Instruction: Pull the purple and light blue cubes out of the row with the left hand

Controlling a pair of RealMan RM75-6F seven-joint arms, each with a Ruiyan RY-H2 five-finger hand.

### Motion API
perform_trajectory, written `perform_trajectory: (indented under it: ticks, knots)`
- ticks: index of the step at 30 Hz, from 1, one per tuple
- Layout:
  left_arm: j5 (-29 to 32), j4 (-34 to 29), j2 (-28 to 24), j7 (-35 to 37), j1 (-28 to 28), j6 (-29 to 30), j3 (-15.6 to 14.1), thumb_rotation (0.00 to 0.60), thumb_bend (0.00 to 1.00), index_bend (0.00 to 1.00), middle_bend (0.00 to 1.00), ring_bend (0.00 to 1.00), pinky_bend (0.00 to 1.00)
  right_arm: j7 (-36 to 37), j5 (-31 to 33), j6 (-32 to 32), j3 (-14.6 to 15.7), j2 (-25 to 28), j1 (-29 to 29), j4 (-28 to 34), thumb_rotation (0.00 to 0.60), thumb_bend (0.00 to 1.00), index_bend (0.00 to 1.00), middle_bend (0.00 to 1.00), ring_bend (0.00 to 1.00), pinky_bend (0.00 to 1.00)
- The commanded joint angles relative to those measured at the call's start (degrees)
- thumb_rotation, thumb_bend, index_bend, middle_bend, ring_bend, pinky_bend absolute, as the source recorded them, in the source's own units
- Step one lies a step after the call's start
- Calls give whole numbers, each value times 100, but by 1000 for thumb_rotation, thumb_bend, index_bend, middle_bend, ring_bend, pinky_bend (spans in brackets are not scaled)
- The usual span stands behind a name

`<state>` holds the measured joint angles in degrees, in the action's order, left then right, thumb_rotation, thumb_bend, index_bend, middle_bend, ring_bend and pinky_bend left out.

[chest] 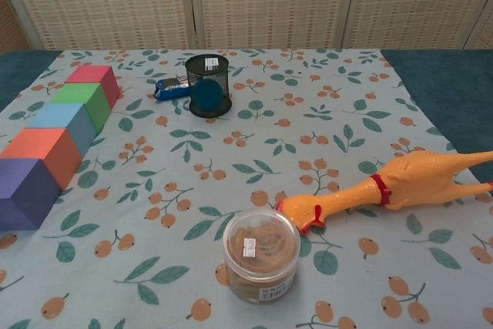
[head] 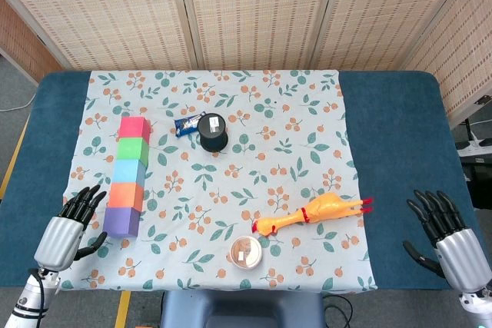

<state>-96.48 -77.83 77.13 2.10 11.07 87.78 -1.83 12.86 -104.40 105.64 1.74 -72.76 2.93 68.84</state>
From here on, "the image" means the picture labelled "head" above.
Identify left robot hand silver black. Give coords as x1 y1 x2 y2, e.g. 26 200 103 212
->
33 184 108 271

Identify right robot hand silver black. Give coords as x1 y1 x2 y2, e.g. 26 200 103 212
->
402 189 490 294

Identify purple foam cube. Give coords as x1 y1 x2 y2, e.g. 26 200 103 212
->
102 207 141 240

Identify orange foam cube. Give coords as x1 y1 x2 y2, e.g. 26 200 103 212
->
107 181 146 214

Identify light blue foam cube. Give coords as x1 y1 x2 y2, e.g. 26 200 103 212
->
111 158 149 191

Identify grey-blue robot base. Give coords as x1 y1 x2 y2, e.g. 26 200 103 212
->
159 289 326 328

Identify green foam cube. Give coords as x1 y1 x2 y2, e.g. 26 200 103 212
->
115 137 151 167

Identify red foam cube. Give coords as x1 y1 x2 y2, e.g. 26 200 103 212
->
117 115 153 143

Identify yellow rubber chicken toy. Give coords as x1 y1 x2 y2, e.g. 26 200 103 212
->
251 192 375 236

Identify blue snack packet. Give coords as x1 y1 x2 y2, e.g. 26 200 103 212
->
174 111 207 139

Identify black mesh pen holder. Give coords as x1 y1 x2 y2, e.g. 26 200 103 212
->
196 112 230 154

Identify floral tablecloth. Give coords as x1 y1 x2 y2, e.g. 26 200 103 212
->
59 69 380 293

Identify clear jar of rubber bands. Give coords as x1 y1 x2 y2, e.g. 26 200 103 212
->
229 235 265 270

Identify brown woven screen panel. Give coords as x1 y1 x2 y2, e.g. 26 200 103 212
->
0 0 63 84

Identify beige woven screen panel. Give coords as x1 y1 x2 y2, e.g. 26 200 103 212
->
310 0 468 71
402 0 492 128
175 0 341 71
0 0 194 72

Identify black floor cable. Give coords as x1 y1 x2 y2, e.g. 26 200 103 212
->
321 292 354 328

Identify white floor cable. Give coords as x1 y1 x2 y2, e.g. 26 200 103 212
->
0 88 38 113

